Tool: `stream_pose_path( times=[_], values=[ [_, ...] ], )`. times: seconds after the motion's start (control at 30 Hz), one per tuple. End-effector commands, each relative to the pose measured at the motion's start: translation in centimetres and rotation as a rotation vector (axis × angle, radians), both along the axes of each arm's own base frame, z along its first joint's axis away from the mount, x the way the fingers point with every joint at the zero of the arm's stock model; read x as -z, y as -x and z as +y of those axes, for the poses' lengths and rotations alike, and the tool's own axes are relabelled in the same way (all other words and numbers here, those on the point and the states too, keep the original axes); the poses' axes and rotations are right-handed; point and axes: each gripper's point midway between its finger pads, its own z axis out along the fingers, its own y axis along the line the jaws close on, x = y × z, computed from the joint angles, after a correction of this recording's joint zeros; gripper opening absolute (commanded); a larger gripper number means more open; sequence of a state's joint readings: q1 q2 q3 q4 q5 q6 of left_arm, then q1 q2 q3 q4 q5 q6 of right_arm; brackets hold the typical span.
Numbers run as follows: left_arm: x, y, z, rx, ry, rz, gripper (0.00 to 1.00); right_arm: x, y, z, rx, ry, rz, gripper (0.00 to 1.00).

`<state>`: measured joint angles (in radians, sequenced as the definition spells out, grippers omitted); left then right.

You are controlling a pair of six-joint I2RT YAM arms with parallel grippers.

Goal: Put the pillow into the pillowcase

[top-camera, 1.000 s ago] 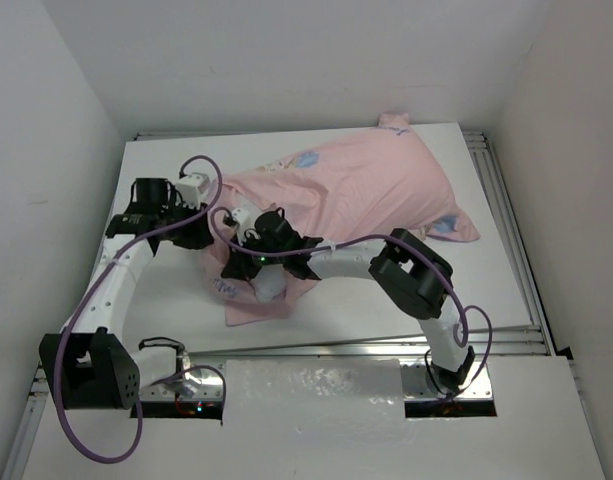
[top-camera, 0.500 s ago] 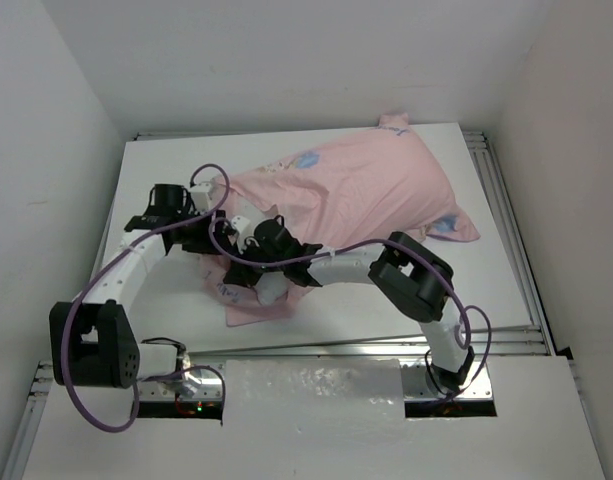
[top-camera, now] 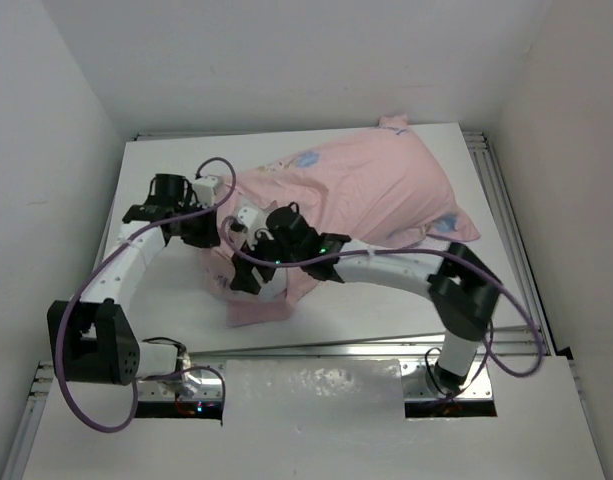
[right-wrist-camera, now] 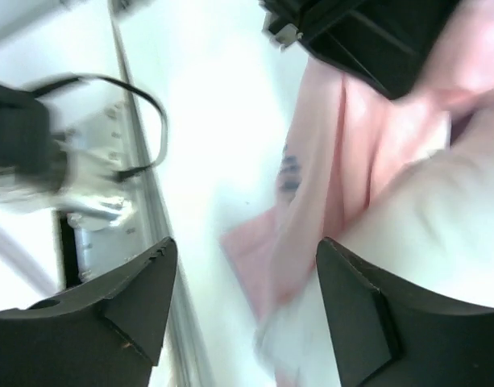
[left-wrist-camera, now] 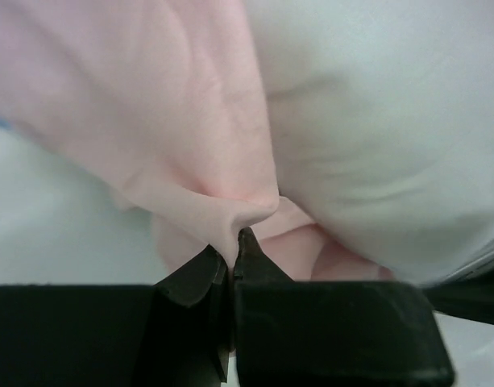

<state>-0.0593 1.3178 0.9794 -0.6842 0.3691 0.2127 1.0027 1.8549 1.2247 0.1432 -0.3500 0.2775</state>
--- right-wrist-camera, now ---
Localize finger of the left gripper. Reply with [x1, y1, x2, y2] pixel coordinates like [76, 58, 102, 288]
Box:
[261, 0, 456, 100]

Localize pink purple pillowcase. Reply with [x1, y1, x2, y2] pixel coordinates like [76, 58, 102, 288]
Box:
[222, 1, 494, 319]

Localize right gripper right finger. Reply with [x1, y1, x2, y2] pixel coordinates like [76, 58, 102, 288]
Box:
[316, 239, 494, 386]

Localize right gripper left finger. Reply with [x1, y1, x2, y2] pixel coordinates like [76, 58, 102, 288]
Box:
[0, 238, 177, 386]

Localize white pillow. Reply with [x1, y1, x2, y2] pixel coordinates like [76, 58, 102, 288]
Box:
[254, 144, 494, 387]

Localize aluminium frame rail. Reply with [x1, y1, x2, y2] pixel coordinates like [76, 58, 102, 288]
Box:
[108, 1, 213, 387]

